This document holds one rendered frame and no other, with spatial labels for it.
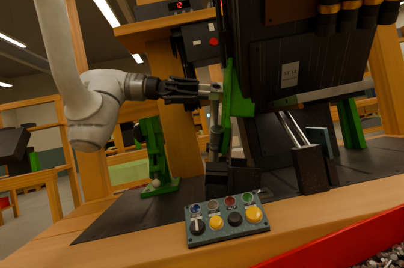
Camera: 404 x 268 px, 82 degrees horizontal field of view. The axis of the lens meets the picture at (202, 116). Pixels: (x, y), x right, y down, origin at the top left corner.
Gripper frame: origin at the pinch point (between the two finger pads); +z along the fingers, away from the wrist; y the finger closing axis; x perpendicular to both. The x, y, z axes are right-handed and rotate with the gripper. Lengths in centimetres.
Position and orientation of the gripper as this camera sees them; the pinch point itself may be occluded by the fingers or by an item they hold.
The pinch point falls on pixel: (209, 91)
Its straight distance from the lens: 76.7
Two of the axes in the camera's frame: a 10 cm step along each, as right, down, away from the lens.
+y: 0.4, -6.9, 7.2
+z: 10.0, 0.6, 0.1
